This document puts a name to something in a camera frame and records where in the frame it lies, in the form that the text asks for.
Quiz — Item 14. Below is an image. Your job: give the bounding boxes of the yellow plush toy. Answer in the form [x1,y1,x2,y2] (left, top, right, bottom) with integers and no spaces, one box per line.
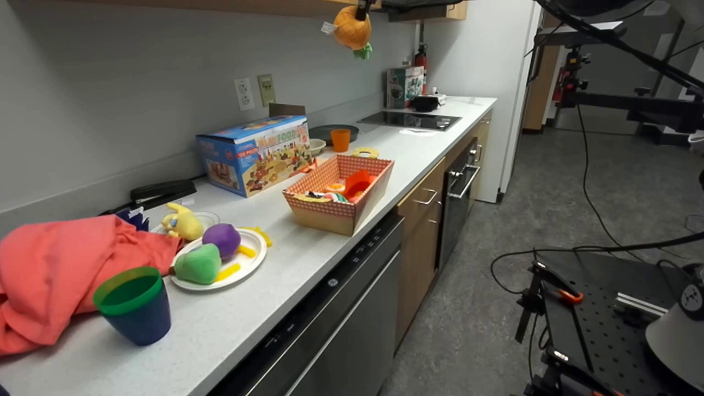
[158,200,206,245]

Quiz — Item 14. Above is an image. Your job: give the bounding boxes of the built-in dishwasher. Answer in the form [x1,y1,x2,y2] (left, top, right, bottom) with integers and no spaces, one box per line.
[206,212,407,396]

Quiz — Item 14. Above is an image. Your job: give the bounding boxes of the silver drawer handle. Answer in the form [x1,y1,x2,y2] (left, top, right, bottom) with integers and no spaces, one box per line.
[411,186,443,208]

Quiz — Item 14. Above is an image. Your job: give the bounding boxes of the silver metal bar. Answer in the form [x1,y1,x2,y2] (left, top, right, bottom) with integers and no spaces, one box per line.
[613,290,670,318]

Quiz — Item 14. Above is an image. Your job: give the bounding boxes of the black range hood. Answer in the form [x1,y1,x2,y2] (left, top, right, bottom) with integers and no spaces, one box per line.
[378,0,466,13]

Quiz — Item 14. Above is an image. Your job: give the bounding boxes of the black perforated cart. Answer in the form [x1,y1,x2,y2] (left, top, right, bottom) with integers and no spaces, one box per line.
[524,246,704,396]

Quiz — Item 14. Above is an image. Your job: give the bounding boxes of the black long tool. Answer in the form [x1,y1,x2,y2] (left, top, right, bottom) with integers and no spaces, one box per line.
[97,176,201,217]

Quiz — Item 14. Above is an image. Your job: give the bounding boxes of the wooden base cabinet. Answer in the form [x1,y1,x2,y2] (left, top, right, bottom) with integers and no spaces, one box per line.
[394,157,450,347]

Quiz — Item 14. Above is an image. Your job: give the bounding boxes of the orange cup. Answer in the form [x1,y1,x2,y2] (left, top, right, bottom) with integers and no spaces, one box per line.
[328,125,353,154]

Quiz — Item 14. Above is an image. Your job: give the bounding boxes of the black induction cooktop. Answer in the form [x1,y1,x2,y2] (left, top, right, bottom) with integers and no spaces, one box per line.
[357,108,465,134]

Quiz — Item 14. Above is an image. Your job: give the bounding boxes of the green plush vegetable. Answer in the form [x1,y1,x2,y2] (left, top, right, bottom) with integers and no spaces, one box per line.
[171,242,224,289]

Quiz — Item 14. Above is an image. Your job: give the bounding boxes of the orange checkered cardboard basket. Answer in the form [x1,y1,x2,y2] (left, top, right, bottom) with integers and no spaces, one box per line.
[281,146,395,239]

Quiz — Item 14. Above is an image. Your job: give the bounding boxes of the coral pink cloth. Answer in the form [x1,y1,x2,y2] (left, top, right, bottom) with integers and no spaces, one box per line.
[0,214,182,361]

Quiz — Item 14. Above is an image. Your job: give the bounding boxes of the black floor cable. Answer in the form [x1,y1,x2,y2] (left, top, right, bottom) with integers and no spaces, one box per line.
[489,101,704,295]

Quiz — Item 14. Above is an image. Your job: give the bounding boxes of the red toy block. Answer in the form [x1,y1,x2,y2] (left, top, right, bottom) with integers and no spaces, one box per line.
[340,168,378,205]

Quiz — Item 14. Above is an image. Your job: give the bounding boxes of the wooden upper cabinet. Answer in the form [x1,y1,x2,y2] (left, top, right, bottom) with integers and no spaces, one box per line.
[72,0,470,21]

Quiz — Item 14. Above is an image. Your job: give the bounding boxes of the black clamp orange handle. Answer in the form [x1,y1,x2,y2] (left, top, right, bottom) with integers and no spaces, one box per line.
[513,259,590,347]

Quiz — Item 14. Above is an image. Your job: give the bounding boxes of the yellow plush pineapple green leaves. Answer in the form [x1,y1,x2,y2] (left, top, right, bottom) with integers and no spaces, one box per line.
[319,4,375,61]

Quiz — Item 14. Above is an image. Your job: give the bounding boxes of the black built-in oven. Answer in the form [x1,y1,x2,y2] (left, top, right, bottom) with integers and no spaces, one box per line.
[436,137,483,270]

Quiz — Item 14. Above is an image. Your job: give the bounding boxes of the dark grey round pan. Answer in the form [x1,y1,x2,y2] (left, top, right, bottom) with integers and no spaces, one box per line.
[306,120,362,146]

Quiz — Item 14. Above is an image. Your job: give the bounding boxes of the blue cup green rim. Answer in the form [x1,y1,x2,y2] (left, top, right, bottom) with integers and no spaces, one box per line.
[89,263,173,350]

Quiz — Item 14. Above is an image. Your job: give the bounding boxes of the black pot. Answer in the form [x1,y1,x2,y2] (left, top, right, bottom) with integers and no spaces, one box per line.
[407,93,443,115]

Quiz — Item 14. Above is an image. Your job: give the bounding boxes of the blue play food box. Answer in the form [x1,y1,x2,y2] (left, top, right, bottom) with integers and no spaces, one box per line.
[193,113,319,200]

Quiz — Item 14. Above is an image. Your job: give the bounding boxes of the wooden door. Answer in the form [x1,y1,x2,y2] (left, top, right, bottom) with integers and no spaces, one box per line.
[518,39,562,134]

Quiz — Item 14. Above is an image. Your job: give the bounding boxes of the white refrigerator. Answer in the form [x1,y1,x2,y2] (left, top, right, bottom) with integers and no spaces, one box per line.
[423,0,543,205]

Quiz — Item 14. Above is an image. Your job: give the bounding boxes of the red fire extinguisher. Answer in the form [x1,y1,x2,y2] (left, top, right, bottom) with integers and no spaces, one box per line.
[550,47,590,110]

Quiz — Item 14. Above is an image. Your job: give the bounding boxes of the white wall outlet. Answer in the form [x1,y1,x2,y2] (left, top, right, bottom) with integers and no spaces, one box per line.
[232,74,257,115]
[254,71,279,110]

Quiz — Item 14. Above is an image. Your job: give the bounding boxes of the purple plush vegetable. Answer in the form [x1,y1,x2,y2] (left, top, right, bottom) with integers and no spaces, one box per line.
[201,223,245,263]

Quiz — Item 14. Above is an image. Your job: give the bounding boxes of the white plate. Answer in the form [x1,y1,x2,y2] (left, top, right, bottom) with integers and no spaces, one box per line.
[168,225,271,295]

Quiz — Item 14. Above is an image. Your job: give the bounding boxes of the dark blue toy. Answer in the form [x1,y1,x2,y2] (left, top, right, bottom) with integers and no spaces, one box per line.
[114,205,152,234]

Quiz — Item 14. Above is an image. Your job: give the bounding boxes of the black camera stand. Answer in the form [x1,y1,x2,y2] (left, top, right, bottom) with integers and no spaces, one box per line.
[532,0,704,137]

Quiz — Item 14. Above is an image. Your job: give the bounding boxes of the colourful printed package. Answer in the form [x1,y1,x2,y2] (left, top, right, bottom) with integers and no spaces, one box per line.
[382,64,429,113]

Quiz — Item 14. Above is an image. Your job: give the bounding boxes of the red bottle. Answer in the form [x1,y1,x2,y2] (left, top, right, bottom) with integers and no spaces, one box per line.
[411,41,432,74]

